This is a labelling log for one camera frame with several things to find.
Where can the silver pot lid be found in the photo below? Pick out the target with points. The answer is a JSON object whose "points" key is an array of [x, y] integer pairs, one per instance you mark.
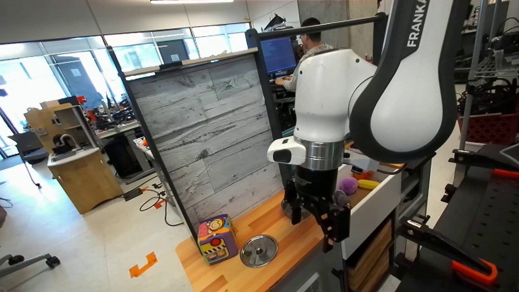
{"points": [[258, 251]]}

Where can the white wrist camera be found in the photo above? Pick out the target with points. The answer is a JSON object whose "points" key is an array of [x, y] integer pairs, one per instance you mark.
{"points": [[287, 150]]}

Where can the orange floor bracket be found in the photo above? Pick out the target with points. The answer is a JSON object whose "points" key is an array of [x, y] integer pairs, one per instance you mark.
{"points": [[140, 269]]}

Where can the yellow toy banana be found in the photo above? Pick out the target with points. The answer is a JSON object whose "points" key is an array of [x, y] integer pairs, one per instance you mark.
{"points": [[368, 183]]}

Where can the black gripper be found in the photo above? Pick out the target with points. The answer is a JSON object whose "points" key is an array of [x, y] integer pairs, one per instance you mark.
{"points": [[315, 189]]}

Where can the orange toy in sink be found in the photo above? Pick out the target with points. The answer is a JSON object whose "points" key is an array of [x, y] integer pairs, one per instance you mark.
{"points": [[362, 175]]}

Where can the blue computer monitor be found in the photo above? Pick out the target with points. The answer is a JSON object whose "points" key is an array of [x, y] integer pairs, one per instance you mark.
{"points": [[278, 55]]}

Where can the wooden cabinet with machine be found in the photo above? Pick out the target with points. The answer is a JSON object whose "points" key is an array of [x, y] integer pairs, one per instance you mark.
{"points": [[75, 160]]}

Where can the white toy sink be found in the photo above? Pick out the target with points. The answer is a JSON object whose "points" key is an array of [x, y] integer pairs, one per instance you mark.
{"points": [[368, 207]]}

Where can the grey wood backboard panel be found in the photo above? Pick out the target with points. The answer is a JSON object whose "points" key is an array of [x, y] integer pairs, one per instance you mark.
{"points": [[211, 129]]}

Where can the colourful toy block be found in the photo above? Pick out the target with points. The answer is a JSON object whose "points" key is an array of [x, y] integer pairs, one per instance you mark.
{"points": [[216, 238]]}

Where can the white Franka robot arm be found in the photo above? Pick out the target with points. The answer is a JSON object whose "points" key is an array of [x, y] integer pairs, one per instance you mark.
{"points": [[396, 108]]}

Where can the black metal frame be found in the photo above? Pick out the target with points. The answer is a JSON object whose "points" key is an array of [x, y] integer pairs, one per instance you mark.
{"points": [[279, 102]]}

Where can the orange handled clamp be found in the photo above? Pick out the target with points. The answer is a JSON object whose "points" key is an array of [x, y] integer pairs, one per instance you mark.
{"points": [[462, 262]]}

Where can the seated person in hoodie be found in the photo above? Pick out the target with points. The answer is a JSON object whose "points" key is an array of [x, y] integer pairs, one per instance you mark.
{"points": [[310, 45]]}

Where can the purple toy ball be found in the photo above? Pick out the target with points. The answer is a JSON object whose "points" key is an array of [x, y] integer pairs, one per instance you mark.
{"points": [[349, 184]]}

